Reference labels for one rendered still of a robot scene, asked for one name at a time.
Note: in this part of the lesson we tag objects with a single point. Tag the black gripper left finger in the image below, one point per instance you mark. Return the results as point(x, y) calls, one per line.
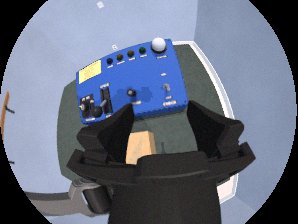
point(107, 140)

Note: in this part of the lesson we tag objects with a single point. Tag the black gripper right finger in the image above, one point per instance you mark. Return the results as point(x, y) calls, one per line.
point(216, 135)

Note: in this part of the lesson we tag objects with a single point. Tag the blue control console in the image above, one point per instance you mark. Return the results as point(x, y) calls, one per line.
point(146, 68)

